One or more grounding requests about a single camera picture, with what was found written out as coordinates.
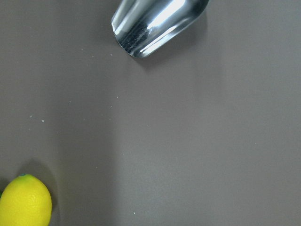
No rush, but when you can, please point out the yellow lemon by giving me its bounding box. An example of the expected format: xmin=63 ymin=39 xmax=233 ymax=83
xmin=0 ymin=174 xmax=52 ymax=226

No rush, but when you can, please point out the steel ice scoop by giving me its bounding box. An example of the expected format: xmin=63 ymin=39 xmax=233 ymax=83
xmin=111 ymin=0 xmax=209 ymax=58

